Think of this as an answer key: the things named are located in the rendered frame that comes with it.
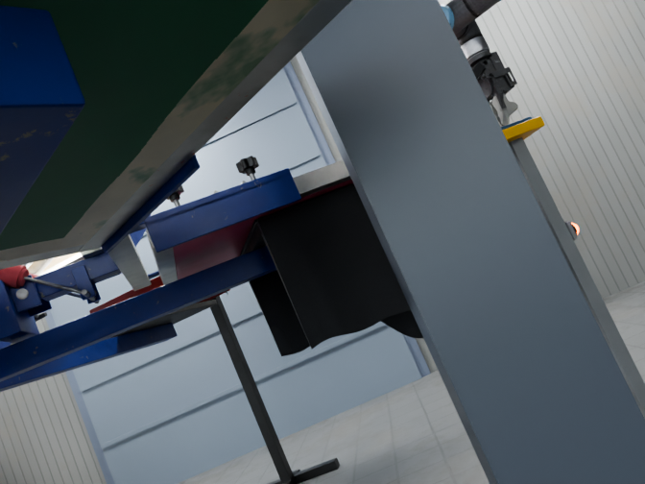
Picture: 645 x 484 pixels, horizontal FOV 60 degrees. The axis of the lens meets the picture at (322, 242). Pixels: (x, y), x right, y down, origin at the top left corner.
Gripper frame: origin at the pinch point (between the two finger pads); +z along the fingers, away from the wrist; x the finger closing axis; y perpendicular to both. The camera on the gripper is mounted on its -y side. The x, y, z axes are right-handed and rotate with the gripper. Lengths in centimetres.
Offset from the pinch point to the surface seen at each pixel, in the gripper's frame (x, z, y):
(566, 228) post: -2.1, 31.5, 1.8
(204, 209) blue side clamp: -18, -1, -84
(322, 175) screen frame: -17, 0, -59
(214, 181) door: 289, -98, -30
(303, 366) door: 287, 56, -23
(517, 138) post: -2.1, 5.1, 0.5
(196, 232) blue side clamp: -18, 3, -87
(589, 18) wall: 190, -94, 261
